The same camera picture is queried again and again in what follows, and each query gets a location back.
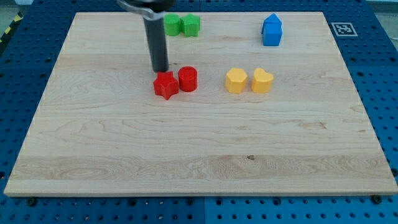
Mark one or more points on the silver clamp rod mount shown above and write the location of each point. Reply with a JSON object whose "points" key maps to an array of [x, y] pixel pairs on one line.
{"points": [[151, 10]]}

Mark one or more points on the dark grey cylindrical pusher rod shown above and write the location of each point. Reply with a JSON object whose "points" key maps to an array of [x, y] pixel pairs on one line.
{"points": [[156, 41]]}

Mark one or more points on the green star block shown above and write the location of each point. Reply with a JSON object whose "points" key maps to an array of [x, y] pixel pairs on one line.
{"points": [[190, 25]]}

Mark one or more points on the red star block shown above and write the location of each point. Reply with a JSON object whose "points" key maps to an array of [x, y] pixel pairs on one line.
{"points": [[165, 85]]}

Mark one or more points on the green cylinder block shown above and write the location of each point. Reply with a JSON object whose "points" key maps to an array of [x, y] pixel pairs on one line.
{"points": [[172, 24]]}

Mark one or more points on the red cylinder block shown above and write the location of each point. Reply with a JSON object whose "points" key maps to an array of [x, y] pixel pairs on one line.
{"points": [[188, 78]]}

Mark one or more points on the yellow pentagon block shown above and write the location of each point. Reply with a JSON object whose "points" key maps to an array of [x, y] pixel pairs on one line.
{"points": [[236, 79]]}

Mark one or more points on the blue cube block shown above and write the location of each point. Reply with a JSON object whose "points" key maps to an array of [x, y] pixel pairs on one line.
{"points": [[272, 34]]}

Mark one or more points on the yellow heart block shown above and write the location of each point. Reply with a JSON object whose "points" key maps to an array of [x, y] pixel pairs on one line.
{"points": [[262, 81]]}

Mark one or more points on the wooden board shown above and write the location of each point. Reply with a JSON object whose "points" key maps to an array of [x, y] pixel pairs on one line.
{"points": [[100, 130]]}

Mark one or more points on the white fiducial marker tag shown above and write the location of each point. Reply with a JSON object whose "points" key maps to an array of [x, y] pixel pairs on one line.
{"points": [[344, 29]]}

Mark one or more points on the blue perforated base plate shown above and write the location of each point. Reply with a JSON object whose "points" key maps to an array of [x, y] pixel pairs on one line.
{"points": [[29, 57]]}

